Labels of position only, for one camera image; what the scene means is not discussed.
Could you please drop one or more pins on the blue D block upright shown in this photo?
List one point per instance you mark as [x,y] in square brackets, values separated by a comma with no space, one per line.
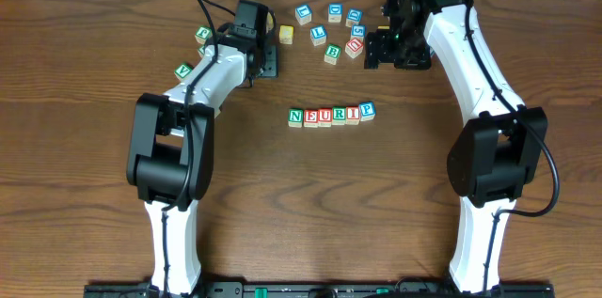
[334,14]

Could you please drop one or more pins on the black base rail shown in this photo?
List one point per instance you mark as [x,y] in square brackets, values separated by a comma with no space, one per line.
[404,288]

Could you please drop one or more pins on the red I block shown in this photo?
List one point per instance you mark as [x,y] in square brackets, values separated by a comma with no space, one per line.
[353,116]

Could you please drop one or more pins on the yellow Q block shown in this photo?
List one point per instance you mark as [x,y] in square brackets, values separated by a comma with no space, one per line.
[286,34]

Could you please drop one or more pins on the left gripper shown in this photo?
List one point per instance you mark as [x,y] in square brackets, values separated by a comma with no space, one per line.
[269,61]

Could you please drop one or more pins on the red upside-down U block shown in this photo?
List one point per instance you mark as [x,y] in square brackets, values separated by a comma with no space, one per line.
[354,47]

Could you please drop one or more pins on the blue P block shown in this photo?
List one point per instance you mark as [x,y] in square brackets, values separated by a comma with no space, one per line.
[367,111]

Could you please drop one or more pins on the green 7 block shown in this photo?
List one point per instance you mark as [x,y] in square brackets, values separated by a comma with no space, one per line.
[201,50]

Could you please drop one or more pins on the green V block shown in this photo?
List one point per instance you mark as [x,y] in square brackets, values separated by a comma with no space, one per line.
[182,71]

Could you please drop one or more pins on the blue 5 block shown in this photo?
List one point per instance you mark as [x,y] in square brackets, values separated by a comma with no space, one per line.
[358,31]

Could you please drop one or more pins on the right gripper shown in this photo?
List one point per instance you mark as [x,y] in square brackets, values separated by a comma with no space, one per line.
[372,54]

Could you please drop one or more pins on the blue L block lower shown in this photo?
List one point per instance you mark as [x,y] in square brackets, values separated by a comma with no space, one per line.
[318,35]

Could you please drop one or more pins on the blue L block top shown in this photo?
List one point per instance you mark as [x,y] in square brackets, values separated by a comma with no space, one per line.
[303,14]

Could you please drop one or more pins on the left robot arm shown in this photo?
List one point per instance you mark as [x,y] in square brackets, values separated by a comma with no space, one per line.
[171,154]

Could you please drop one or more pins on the red E block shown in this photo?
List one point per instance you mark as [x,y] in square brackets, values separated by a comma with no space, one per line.
[311,118]

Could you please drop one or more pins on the green B block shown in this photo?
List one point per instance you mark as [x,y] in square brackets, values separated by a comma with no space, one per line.
[332,54]

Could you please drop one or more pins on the blue l block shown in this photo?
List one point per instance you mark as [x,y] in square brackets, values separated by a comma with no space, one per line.
[318,35]
[303,14]

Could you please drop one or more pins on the blue D block tilted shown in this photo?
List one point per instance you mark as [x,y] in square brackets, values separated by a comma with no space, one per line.
[353,17]

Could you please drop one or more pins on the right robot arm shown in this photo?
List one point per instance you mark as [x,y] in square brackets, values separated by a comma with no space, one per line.
[498,149]

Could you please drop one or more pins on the green R block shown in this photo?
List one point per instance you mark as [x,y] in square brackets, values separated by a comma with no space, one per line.
[338,116]

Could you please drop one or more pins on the green N block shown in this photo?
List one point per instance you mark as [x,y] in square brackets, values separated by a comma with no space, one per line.
[295,118]

